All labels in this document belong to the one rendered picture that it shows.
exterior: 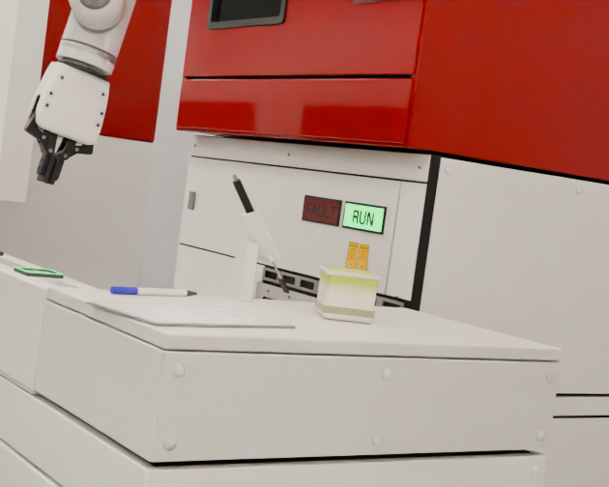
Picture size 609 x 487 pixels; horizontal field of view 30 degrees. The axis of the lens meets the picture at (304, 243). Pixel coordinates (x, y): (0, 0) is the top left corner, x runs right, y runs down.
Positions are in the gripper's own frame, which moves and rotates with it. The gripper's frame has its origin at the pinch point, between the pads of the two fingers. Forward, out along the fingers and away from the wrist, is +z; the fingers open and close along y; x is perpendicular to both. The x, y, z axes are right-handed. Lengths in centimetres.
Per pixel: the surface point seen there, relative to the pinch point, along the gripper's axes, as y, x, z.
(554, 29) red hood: -73, 15, -52
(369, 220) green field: -57, 3, -10
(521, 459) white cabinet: -58, 50, 19
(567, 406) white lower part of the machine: -104, 16, 10
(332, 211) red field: -57, -9, -11
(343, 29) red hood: -46, -6, -41
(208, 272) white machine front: -61, -51, 6
